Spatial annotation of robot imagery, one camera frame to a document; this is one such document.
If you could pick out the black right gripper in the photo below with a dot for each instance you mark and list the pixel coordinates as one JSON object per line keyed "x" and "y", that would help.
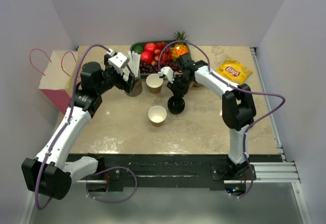
{"x": 177, "y": 91}

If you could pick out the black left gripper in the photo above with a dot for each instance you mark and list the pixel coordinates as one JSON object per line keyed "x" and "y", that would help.
{"x": 127, "y": 86}

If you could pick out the brown paper coffee cup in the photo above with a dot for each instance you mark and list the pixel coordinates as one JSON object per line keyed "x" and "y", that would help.
{"x": 157, "y": 115}

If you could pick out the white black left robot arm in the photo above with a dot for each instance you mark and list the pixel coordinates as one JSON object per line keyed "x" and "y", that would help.
{"x": 48, "y": 173}

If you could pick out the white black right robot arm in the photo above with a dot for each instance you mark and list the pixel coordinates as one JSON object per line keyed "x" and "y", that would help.
{"x": 238, "y": 108}

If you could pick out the grey metal straw holder cup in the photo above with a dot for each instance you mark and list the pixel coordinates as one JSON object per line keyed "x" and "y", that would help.
{"x": 137, "y": 89}

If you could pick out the brown pulp cup carrier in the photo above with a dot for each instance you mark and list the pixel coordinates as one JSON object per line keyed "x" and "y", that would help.
{"x": 196, "y": 85}

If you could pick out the white wrapped straw bundle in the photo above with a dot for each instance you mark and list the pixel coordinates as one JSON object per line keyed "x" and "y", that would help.
{"x": 133, "y": 64}

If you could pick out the black cup lid stack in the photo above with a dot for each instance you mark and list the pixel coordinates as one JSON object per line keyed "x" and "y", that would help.
{"x": 176, "y": 105}

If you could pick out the purple grape bunch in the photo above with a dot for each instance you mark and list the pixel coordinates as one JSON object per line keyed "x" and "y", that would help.
{"x": 153, "y": 67}

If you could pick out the red apple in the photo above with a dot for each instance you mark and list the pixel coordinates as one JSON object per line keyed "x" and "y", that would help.
{"x": 150, "y": 47}
{"x": 146, "y": 57}

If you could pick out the red cherry cluster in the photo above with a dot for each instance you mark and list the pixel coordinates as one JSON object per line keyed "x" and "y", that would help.
{"x": 166, "y": 56}

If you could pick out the green lime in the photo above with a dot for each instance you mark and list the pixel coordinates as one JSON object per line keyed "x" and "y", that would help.
{"x": 138, "y": 49}

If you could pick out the orange pineapple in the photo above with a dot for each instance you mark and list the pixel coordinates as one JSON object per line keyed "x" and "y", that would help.
{"x": 179, "y": 48}

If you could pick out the yellow chips bag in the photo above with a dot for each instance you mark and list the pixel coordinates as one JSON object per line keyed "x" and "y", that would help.
{"x": 234, "y": 71}

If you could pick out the pink white paper bag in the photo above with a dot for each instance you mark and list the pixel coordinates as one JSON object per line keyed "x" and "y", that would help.
{"x": 57, "y": 79}

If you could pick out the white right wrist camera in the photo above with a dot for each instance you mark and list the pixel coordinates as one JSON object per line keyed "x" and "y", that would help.
{"x": 168, "y": 73}

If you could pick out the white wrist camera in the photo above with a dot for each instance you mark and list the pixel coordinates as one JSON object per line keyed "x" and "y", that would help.
{"x": 168, "y": 73}
{"x": 115, "y": 59}

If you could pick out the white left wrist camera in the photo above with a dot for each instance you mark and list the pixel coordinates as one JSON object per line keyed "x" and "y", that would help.
{"x": 115, "y": 59}

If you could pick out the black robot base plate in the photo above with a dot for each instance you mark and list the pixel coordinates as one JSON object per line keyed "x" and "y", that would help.
{"x": 162, "y": 171}

